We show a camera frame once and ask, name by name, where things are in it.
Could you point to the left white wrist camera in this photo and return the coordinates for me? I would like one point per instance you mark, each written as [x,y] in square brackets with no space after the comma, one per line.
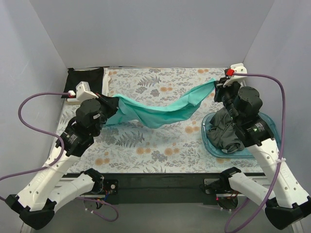
[81,93]

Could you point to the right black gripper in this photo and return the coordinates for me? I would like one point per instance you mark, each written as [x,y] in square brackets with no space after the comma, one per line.
[220,90]

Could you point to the folded beige t shirt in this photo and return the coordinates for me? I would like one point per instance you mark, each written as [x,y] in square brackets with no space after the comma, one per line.
[73,103]

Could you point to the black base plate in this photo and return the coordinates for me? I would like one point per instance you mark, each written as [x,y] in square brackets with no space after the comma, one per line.
[147,188]

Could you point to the teal t shirt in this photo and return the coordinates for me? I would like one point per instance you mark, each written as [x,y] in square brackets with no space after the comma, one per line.
[154,117]

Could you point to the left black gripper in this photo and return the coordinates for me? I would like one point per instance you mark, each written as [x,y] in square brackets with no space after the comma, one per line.
[111,104]

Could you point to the dark grey t shirt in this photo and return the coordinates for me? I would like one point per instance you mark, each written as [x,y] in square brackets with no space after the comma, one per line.
[222,134]

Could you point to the folded white t shirt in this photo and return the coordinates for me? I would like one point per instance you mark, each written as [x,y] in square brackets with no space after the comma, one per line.
[106,81]

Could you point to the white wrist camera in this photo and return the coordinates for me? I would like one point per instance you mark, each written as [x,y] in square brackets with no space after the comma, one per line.
[235,73]
[81,93]

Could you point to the folded black t shirt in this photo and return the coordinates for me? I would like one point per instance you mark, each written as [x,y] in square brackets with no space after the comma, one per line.
[94,78]

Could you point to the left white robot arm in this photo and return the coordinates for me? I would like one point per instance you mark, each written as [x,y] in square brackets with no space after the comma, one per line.
[37,203]

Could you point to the floral table cloth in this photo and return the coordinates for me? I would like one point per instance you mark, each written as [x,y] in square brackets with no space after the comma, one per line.
[176,148]

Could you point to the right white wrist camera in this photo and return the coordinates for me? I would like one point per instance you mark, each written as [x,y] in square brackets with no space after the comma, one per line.
[235,73]

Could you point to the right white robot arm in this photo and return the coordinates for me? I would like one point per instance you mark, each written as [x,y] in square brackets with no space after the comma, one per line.
[285,201]

